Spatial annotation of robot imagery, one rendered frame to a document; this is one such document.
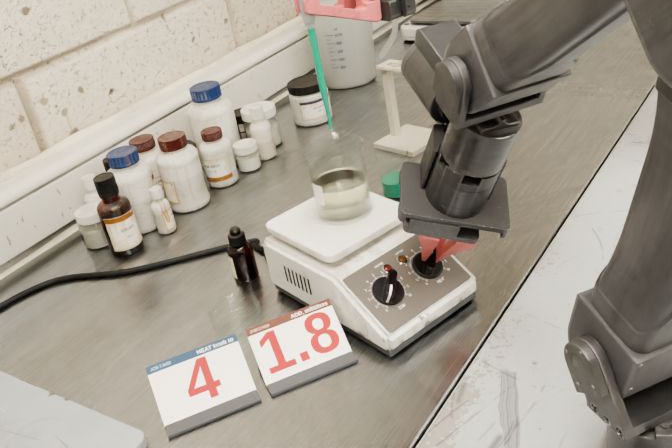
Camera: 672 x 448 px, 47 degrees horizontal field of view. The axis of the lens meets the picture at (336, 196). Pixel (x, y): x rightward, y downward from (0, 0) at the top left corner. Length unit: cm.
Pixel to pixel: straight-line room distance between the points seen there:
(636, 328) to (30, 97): 88
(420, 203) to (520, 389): 19
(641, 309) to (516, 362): 25
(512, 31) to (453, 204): 21
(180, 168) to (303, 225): 31
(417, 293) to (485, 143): 20
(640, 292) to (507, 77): 17
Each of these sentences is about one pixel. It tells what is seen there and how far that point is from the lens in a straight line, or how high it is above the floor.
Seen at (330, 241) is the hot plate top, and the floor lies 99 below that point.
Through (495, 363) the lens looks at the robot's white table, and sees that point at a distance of 74.
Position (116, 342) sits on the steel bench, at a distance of 89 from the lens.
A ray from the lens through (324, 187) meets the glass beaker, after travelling 79.
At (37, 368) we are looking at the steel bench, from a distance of 90.
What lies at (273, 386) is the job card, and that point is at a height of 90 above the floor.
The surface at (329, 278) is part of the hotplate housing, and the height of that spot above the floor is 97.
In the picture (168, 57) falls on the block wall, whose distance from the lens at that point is 132.
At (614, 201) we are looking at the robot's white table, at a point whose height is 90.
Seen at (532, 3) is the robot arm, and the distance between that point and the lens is 51.
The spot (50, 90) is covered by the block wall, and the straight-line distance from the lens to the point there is 117.
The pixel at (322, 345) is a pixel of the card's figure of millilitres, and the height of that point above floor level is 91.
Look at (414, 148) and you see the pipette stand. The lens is 115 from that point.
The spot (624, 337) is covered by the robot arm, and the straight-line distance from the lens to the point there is 53.
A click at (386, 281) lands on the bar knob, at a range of 76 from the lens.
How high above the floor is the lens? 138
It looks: 27 degrees down
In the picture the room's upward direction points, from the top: 11 degrees counter-clockwise
